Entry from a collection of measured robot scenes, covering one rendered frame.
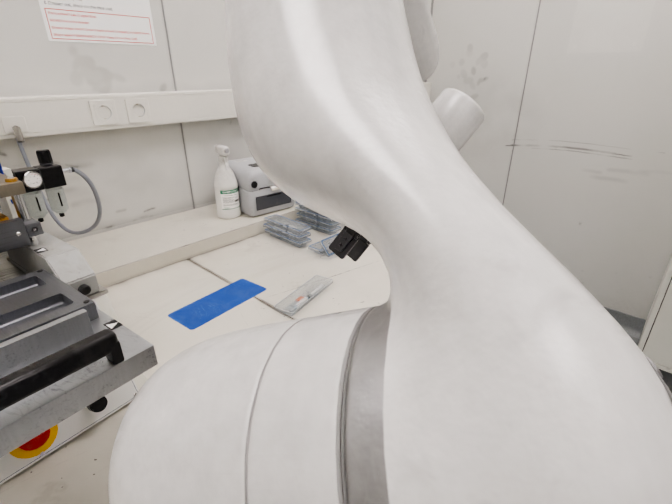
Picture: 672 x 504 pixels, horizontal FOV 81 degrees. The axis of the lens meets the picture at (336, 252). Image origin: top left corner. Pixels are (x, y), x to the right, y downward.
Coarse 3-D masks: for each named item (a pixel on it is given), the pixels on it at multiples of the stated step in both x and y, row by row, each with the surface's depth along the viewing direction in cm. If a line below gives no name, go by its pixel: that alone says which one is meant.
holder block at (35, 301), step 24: (0, 288) 55; (24, 288) 58; (48, 288) 55; (72, 288) 55; (0, 312) 49; (24, 312) 51; (48, 312) 52; (72, 312) 50; (96, 312) 52; (0, 336) 45
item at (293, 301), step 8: (312, 280) 103; (320, 280) 103; (328, 280) 103; (304, 288) 99; (312, 288) 99; (320, 288) 99; (288, 296) 96; (296, 296) 96; (304, 296) 96; (280, 304) 93; (288, 304) 93; (296, 304) 93
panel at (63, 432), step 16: (96, 304) 66; (128, 384) 68; (112, 400) 65; (128, 400) 67; (80, 416) 62; (96, 416) 63; (64, 432) 60; (80, 432) 62; (16, 448) 56; (48, 448) 58; (0, 464) 54; (16, 464) 55; (0, 480) 54
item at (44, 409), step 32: (64, 320) 45; (96, 320) 52; (0, 352) 41; (32, 352) 43; (128, 352) 46; (64, 384) 41; (96, 384) 43; (0, 416) 38; (32, 416) 38; (64, 416) 41; (0, 448) 37
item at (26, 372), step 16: (96, 336) 42; (112, 336) 43; (64, 352) 40; (80, 352) 41; (96, 352) 42; (112, 352) 43; (32, 368) 38; (48, 368) 38; (64, 368) 40; (80, 368) 41; (0, 384) 36; (16, 384) 36; (32, 384) 38; (48, 384) 39; (0, 400) 36; (16, 400) 37
